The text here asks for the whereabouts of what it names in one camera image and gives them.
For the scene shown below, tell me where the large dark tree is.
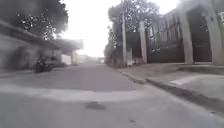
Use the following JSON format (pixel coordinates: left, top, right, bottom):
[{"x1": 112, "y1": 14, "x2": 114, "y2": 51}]
[{"x1": 0, "y1": 0, "x2": 70, "y2": 41}]

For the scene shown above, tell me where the pale pole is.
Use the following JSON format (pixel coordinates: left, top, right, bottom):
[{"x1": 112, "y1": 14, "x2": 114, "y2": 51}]
[{"x1": 121, "y1": 13, "x2": 128, "y2": 67}]

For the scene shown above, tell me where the parked motorcycle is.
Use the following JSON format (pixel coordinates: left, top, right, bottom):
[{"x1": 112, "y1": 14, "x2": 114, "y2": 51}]
[{"x1": 33, "y1": 56, "x2": 56, "y2": 74}]

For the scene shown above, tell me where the dark metal fence with pillars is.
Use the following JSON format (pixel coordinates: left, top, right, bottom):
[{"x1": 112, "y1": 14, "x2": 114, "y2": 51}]
[{"x1": 124, "y1": 0, "x2": 224, "y2": 66}]

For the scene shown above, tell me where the grey asphalt road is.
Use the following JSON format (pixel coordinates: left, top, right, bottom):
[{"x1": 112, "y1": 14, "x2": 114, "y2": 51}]
[{"x1": 0, "y1": 63, "x2": 224, "y2": 128}]

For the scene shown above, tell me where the dark kerb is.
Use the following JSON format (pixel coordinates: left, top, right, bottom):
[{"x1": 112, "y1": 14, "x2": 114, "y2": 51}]
[{"x1": 113, "y1": 68, "x2": 224, "y2": 116}]

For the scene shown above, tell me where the pale concrete pavement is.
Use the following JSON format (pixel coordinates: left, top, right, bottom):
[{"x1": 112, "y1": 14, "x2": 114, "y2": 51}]
[{"x1": 114, "y1": 62, "x2": 224, "y2": 103}]

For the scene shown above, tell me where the row of trees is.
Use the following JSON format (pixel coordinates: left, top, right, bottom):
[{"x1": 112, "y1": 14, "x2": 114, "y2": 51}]
[{"x1": 103, "y1": 0, "x2": 161, "y2": 66}]

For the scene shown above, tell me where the low building with awning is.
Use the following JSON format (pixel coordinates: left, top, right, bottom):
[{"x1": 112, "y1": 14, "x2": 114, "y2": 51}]
[{"x1": 0, "y1": 19, "x2": 85, "y2": 73}]

